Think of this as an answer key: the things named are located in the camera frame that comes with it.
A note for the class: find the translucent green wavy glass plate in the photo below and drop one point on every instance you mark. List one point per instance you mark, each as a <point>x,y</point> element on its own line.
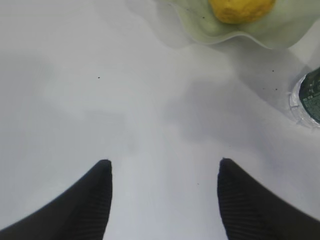
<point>283,27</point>

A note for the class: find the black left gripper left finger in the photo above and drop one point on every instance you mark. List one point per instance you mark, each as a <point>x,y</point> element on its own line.
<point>80,213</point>

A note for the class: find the clear water bottle green label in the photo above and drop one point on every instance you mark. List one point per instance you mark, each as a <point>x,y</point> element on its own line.
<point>304,100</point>

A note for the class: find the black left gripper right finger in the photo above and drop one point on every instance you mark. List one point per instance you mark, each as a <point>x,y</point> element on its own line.
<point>249,211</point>

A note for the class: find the yellow pear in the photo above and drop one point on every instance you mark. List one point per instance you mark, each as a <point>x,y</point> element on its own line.
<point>240,11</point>

